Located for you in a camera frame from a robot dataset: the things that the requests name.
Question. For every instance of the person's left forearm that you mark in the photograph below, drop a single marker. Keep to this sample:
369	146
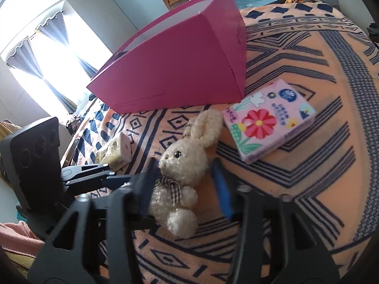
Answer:
17	235

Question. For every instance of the yellow tissue pack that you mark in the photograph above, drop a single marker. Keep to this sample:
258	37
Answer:
114	152

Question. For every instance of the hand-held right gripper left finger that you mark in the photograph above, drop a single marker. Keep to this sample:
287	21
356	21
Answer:
146	183

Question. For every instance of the yellow orange plush toy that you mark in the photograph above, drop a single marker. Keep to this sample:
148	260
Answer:
291	0

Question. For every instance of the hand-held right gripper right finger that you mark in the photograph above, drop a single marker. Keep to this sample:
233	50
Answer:
222	189

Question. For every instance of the teal plastic basket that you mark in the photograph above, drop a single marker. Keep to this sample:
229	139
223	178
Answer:
21	213

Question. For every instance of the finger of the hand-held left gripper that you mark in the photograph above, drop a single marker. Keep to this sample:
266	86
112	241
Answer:
94	182
86	168

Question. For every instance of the yellow garment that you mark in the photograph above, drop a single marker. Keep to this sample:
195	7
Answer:
9	128

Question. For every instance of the pile of dark clothes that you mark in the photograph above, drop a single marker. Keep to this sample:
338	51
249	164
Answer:
373	28

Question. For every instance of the grey blue curtain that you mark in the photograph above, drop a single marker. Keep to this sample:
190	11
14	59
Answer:
56	32
23	62

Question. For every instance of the pink cardboard box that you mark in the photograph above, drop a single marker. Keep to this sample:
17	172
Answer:
177	65

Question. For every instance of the cream rabbit plush toy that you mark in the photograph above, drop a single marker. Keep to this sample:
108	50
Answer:
183	159

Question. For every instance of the pink floral tissue pack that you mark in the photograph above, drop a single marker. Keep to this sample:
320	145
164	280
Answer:
260	124

